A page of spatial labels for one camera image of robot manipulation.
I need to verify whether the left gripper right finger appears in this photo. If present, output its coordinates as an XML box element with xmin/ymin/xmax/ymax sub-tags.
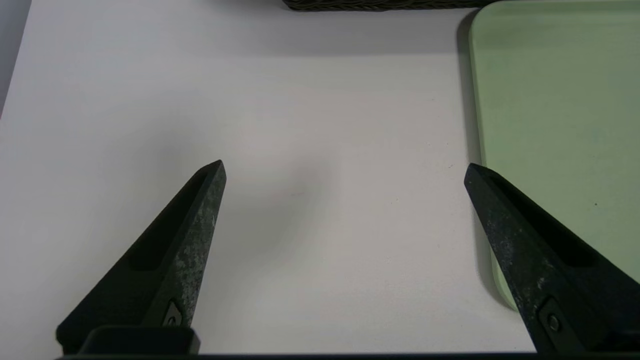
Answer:
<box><xmin>463</xmin><ymin>163</ymin><xmax>640</xmax><ymax>355</ymax></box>

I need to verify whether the dark brown wicker basket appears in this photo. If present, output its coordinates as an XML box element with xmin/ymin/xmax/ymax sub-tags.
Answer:
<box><xmin>281</xmin><ymin>0</ymin><xmax>497</xmax><ymax>12</ymax></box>

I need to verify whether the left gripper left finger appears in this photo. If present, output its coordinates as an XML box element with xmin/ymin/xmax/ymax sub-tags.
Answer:
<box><xmin>55</xmin><ymin>160</ymin><xmax>227</xmax><ymax>355</ymax></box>

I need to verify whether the light green plastic tray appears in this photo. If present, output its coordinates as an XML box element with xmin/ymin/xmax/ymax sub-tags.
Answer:
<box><xmin>469</xmin><ymin>0</ymin><xmax>640</xmax><ymax>312</ymax></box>

